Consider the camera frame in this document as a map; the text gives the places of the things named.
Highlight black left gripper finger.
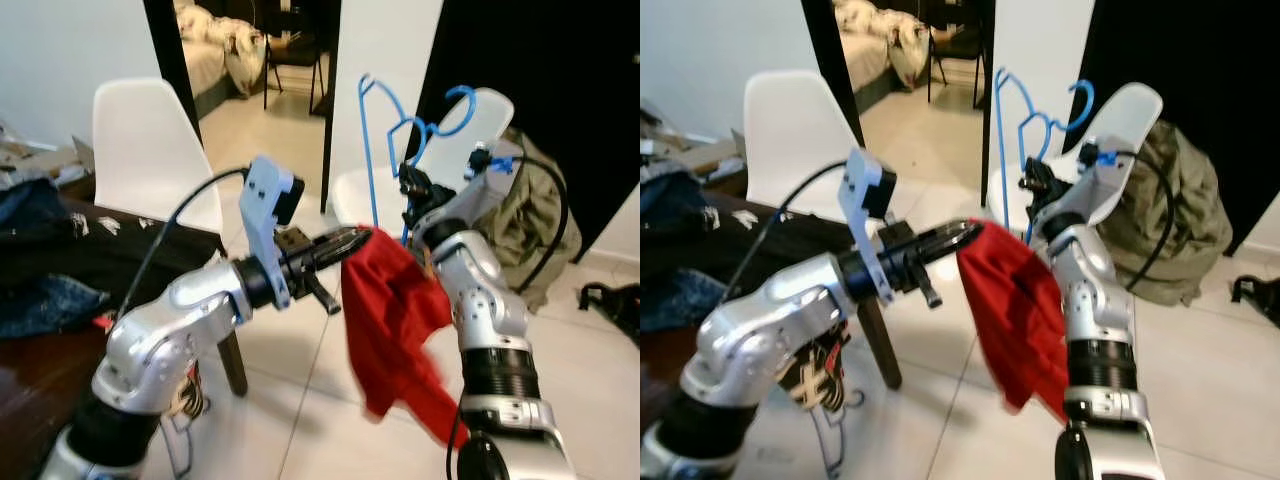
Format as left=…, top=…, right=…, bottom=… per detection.
left=928, top=221, right=983, bottom=249
left=920, top=240, right=973, bottom=269
left=314, top=244, right=363, bottom=273
left=320, top=227, right=373, bottom=253

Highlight red cloth garment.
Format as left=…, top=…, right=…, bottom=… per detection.
left=340, top=228, right=471, bottom=449
left=955, top=220, right=1071, bottom=421

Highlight blue plastic hanger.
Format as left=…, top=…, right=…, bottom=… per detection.
left=358, top=74, right=479, bottom=246
left=995, top=68, right=1096, bottom=246

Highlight dark wooden table leg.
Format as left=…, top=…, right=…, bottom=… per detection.
left=858, top=295, right=903, bottom=391
left=218, top=330, right=249, bottom=398

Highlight white plastic chair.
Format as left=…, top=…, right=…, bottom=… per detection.
left=985, top=82, right=1164, bottom=226
left=92, top=78, right=226, bottom=236
left=742, top=70, right=871, bottom=226
left=330, top=88, right=517, bottom=233

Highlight black printed t-shirt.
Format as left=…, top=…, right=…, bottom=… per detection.
left=0, top=215, right=226, bottom=301
left=640, top=205, right=846, bottom=286

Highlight tall black panel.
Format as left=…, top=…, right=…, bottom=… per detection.
left=420, top=0, right=641, bottom=263
left=1062, top=0, right=1280, bottom=256

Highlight tan rumpled bedding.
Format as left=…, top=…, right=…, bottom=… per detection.
left=835, top=0, right=931, bottom=91
left=175, top=0, right=266, bottom=101

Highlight open cardboard box white contents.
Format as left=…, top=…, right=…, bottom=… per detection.
left=55, top=135, right=96, bottom=186
left=690, top=128, right=746, bottom=179

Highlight blue denim jeans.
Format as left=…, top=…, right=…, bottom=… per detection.
left=640, top=170, right=731, bottom=336
left=0, top=178, right=111, bottom=341

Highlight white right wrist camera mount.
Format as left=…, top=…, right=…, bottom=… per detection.
left=1065, top=135, right=1126, bottom=226
left=440, top=140, right=517, bottom=229

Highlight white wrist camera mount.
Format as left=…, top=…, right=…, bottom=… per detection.
left=838, top=148, right=898, bottom=306
left=1065, top=135, right=1126, bottom=226
left=240, top=155, right=306, bottom=311
left=440, top=140, right=517, bottom=229

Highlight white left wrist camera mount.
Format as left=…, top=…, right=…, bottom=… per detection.
left=838, top=148, right=898, bottom=306
left=240, top=155, right=306, bottom=311

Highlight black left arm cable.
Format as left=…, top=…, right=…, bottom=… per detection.
left=120, top=168, right=251, bottom=321
left=722, top=160, right=849, bottom=306

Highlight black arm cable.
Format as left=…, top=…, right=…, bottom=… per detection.
left=505, top=155, right=571, bottom=296
left=1120, top=150, right=1179, bottom=293
left=120, top=168, right=251, bottom=321
left=722, top=160, right=849, bottom=306

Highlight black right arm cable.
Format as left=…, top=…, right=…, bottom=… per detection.
left=505, top=155, right=571, bottom=296
left=1120, top=150, right=1179, bottom=293

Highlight dark metal frame chair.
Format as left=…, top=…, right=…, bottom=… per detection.
left=262, top=0, right=331, bottom=113
left=925, top=0, right=986, bottom=106

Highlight black door frame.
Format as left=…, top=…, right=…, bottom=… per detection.
left=143, top=0, right=201, bottom=113
left=800, top=0, right=851, bottom=101

